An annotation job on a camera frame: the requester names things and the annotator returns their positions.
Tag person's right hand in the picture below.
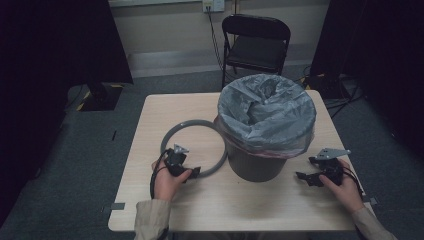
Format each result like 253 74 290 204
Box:
319 159 366 215

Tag grey wall baseboard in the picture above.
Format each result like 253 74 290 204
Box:
128 49 313 79

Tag black equipment base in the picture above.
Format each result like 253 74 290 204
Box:
301 68 351 100

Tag right hand-held gripper cable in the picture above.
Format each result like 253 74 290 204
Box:
341 166 365 198

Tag grey plastic trash bag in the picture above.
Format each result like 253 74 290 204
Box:
214 73 317 160

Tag black stand base yellow stripes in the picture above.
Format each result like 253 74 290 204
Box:
75 82 125 113

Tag person's left hand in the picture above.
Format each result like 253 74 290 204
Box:
151 160 194 203

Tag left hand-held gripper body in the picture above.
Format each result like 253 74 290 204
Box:
163 143 190 178

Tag grey bin rim ring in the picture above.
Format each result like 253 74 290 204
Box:
160 119 229 179

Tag white wall outlet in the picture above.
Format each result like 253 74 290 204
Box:
202 0 226 14

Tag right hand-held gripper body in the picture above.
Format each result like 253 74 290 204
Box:
314 148 352 187

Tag black floor cables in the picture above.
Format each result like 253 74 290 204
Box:
324 74 366 119

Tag black folding chair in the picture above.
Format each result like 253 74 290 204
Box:
221 13 292 89

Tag dark grey trash bin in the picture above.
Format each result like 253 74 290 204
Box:
225 141 288 183

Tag black outlet cord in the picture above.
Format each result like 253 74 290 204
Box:
207 6 224 71

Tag black curtain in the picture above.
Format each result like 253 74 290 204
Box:
0 0 134 228
309 0 424 161

